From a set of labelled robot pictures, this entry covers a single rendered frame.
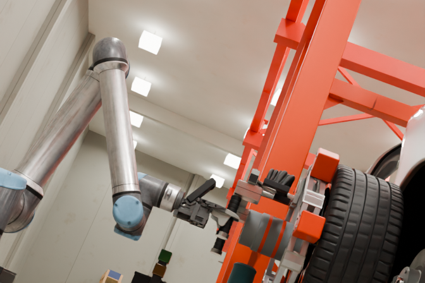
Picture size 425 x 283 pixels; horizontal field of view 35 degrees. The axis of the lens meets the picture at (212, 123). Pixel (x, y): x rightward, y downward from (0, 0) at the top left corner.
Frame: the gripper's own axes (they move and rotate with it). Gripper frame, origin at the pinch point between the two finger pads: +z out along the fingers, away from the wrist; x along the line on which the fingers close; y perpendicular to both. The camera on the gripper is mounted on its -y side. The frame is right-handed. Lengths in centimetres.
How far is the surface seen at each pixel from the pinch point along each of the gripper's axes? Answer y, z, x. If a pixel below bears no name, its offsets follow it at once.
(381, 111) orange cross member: -178, 77, -255
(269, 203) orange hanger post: -25, 12, -60
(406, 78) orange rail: -242, 98, -309
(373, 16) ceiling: -566, 100, -738
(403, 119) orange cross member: -178, 95, -255
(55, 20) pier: -398, -403, -817
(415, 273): -7, 65, -12
